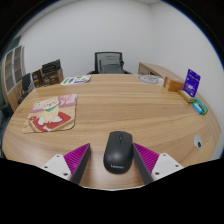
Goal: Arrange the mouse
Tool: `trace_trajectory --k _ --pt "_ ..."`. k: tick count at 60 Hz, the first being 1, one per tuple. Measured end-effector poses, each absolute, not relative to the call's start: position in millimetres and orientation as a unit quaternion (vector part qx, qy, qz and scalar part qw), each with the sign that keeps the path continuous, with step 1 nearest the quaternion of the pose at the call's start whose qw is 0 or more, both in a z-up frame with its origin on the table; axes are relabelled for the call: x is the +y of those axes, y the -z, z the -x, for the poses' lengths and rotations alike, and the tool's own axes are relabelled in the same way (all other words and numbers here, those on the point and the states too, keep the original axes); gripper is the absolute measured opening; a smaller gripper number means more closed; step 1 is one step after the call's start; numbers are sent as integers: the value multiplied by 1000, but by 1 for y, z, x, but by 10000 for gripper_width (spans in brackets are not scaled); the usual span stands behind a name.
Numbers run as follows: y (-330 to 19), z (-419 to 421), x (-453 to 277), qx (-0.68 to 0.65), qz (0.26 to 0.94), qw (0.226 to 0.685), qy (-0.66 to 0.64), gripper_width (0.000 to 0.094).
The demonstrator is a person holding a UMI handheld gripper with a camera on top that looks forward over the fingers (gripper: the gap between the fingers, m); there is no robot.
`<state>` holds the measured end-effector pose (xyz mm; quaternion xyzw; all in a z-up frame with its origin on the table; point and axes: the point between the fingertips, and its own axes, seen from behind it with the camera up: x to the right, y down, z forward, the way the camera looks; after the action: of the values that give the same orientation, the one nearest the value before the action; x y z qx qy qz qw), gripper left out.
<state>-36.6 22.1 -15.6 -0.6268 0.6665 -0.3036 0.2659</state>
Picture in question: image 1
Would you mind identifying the wide brown cardboard box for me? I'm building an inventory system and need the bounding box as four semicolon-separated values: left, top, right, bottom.
40;68;64;86

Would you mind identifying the cartoon print mouse pad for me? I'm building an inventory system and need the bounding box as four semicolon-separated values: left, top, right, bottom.
22;93;78;134

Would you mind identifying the grey mesh office chair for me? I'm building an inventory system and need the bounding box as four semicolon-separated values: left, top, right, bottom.
86;51;133;75

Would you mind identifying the purple standing sign card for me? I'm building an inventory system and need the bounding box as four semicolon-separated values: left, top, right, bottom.
182;68;202;98

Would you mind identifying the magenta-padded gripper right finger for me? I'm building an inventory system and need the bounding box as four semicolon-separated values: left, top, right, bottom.
132;142;184;185

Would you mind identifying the green small box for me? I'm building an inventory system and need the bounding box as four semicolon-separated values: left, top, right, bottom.
194;97;209;116

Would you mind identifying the blue small box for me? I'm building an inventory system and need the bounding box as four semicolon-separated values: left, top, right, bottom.
192;101;203;115

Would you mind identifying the wooden side desk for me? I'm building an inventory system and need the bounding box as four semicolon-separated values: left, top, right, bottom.
137;61;185;83

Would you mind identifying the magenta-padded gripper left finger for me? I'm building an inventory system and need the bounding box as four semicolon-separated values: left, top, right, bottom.
40;143;91;185

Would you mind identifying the tall dark brown box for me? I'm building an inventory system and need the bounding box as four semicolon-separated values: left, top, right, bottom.
31;68;44;88

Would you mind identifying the grey desk cable grommet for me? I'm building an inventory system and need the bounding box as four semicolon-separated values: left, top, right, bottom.
193;134;204;150

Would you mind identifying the black box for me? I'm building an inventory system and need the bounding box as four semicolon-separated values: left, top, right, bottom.
41;59;62;75

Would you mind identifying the orange-brown small box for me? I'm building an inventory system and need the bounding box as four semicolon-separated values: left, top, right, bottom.
162;76;185;93

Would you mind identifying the wooden shelf unit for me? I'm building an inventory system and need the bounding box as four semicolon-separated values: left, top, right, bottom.
1;44;27;111

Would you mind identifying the flat yellow box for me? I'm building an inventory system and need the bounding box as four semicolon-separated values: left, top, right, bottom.
177;89;195;104

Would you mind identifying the round patterned disc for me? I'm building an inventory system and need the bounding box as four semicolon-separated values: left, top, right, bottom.
136;74;165;86

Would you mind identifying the black computer mouse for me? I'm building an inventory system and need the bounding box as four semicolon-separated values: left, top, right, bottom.
102;130;135;175

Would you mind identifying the white printed leaflet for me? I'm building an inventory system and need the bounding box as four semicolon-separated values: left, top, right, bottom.
60;74;92;86

